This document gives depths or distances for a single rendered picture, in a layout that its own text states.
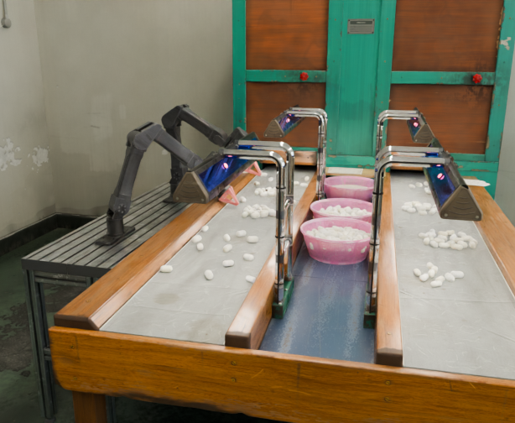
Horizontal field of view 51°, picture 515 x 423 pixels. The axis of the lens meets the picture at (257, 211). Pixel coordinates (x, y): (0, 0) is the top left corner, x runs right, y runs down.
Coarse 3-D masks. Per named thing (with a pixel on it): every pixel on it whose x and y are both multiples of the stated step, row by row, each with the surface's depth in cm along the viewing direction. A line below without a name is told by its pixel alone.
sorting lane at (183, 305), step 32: (224, 224) 202; (256, 224) 202; (192, 256) 170; (224, 256) 170; (256, 256) 170; (160, 288) 147; (192, 288) 147; (224, 288) 147; (128, 320) 129; (160, 320) 129; (192, 320) 130; (224, 320) 130
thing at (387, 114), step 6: (384, 114) 219; (390, 114) 218; (396, 114) 218; (402, 114) 217; (408, 114) 217; (414, 114) 216; (420, 114) 216; (378, 120) 220; (384, 120) 220; (378, 126) 220; (378, 132) 221; (378, 138) 222; (378, 144) 222; (378, 150) 222
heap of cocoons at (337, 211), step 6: (324, 210) 221; (330, 210) 220; (336, 210) 220; (342, 210) 219; (348, 210) 219; (354, 210) 220; (360, 210) 219; (342, 216) 213; (348, 216) 213; (354, 216) 211
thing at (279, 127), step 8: (272, 120) 207; (280, 120) 215; (288, 120) 226; (296, 120) 243; (272, 128) 208; (280, 128) 207; (288, 128) 218; (264, 136) 209; (272, 136) 209; (280, 136) 208
